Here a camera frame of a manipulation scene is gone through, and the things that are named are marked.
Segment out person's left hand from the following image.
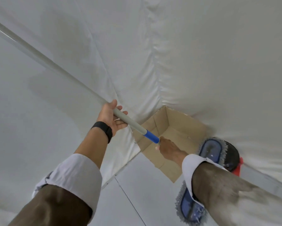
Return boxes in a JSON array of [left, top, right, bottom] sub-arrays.
[[96, 99, 129, 137]]

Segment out person's left forearm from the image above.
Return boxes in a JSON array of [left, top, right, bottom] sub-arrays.
[[8, 126, 113, 226]]

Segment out white fabric sheet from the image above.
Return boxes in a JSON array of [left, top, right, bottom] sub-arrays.
[[0, 0, 282, 189]]

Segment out person's right hand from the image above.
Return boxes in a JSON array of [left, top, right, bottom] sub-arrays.
[[155, 136, 189, 166]]

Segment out person's right forearm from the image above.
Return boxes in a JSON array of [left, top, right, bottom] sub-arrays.
[[179, 151, 282, 226]]

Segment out red plastic piece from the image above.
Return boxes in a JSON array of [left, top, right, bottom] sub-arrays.
[[232, 157, 244, 177]]

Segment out open cardboard box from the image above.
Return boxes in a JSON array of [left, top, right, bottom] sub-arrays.
[[131, 105, 210, 184]]

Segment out grey pole with blue section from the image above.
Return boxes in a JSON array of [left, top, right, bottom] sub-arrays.
[[0, 16, 161, 144]]

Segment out blue mop head grey fringe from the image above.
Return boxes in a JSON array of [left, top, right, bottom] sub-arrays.
[[175, 137, 230, 226]]

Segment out grey metal rail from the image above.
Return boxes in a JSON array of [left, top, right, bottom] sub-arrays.
[[239, 163, 282, 198]]

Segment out black wrist band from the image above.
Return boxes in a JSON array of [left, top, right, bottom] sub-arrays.
[[91, 121, 113, 144]]

